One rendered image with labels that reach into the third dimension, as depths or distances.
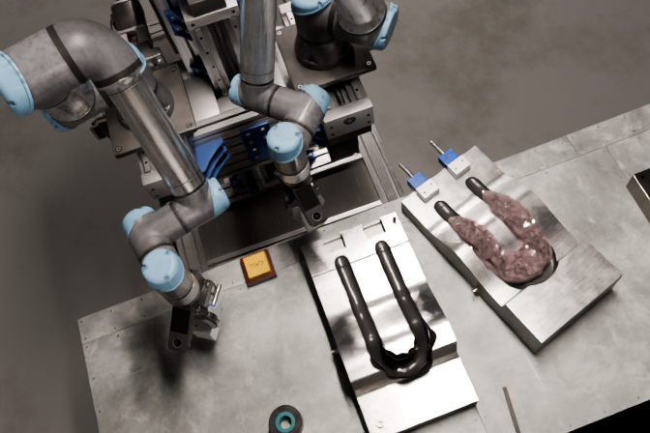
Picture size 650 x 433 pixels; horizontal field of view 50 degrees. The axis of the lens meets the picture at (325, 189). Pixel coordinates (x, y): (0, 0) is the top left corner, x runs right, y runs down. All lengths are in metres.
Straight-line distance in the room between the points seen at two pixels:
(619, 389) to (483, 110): 1.52
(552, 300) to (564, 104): 1.48
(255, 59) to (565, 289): 0.89
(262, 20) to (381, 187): 1.27
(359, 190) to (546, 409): 1.16
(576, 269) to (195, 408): 0.98
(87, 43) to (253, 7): 0.34
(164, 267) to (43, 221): 1.81
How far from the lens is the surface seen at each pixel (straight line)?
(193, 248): 2.60
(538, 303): 1.73
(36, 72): 1.33
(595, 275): 1.78
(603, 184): 2.00
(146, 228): 1.46
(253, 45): 1.49
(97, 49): 1.33
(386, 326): 1.68
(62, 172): 3.24
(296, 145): 1.45
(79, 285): 2.97
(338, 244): 1.81
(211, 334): 1.70
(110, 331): 1.96
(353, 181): 2.62
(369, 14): 1.61
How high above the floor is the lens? 2.54
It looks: 63 degrees down
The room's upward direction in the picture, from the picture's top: 14 degrees counter-clockwise
